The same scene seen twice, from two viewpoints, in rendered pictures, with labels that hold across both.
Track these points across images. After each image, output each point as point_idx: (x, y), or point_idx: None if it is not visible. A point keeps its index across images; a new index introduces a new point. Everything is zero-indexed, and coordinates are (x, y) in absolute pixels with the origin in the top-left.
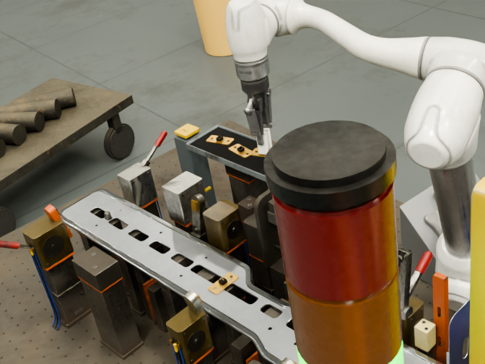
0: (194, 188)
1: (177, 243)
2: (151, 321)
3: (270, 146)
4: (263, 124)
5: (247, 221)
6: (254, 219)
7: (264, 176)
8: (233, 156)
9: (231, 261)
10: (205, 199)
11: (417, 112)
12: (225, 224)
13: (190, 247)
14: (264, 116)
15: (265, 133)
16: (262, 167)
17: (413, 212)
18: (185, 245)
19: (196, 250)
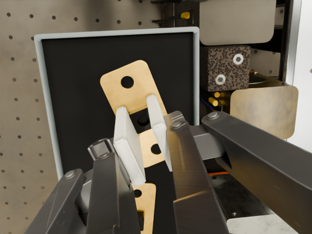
0: (250, 210)
1: (306, 140)
2: None
3: (126, 113)
4: (169, 150)
5: (267, 31)
6: (252, 23)
7: (198, 57)
8: (165, 213)
9: (299, 22)
10: (216, 188)
11: None
12: (273, 82)
13: (303, 115)
14: (122, 194)
15: (162, 122)
16: None
17: None
18: (305, 126)
19: (304, 100)
